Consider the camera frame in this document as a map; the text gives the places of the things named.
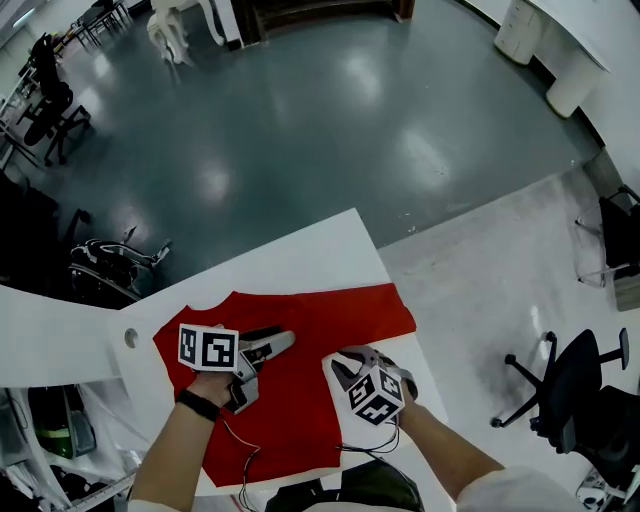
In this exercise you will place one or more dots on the black wristwatch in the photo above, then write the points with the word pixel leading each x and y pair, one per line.
pixel 197 404

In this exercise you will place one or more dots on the person's right forearm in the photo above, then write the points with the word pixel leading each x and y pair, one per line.
pixel 445 450

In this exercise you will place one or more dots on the red shirt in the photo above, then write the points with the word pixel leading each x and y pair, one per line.
pixel 300 325

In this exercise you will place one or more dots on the white metal shelf rack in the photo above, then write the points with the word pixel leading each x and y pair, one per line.
pixel 30 465

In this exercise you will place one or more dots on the black office chair with headrest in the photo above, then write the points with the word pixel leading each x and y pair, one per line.
pixel 50 105

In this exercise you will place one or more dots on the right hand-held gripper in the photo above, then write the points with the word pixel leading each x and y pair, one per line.
pixel 380 395

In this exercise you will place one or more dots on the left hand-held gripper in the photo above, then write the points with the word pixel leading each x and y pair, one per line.
pixel 210 350

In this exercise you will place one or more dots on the brown wooden newel post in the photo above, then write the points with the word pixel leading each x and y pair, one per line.
pixel 406 9

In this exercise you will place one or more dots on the white curved console table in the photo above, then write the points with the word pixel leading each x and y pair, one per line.
pixel 565 50

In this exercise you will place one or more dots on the dark wooden staircase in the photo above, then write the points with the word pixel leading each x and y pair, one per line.
pixel 320 15

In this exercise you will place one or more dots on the person's left forearm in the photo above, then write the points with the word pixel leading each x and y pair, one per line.
pixel 175 450

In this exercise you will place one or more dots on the black swivel office chair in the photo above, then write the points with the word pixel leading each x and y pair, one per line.
pixel 575 380

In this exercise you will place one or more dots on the black chrome-frame visitor chair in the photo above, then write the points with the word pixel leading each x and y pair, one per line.
pixel 617 235

